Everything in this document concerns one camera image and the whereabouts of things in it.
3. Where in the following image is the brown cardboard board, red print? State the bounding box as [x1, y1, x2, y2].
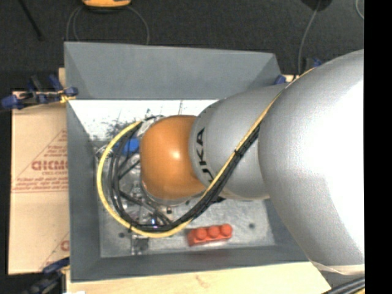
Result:
[7, 102, 71, 276]

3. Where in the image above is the grey metal bin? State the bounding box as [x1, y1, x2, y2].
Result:
[63, 41, 311, 282]

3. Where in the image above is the blue plastic thing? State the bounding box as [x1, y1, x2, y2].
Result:
[116, 137, 139, 157]

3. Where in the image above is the red studded toy block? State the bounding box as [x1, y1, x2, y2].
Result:
[185, 223, 234, 247]

